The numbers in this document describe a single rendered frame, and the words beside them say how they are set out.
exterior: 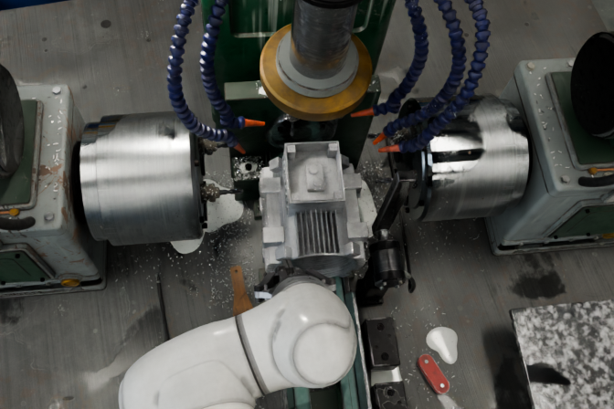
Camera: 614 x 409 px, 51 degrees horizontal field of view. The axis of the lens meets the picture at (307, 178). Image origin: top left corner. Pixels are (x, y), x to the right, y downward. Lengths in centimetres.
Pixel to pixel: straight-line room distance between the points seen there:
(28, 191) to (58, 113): 16
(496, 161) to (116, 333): 84
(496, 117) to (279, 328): 68
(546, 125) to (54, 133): 90
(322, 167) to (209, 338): 49
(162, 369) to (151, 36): 113
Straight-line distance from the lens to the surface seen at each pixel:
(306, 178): 117
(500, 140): 125
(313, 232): 117
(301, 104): 100
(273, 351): 76
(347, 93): 102
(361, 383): 128
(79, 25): 182
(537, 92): 134
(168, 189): 115
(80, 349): 146
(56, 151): 121
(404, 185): 108
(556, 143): 129
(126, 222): 119
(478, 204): 127
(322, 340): 73
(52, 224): 115
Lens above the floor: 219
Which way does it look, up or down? 65 degrees down
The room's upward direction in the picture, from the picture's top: 10 degrees clockwise
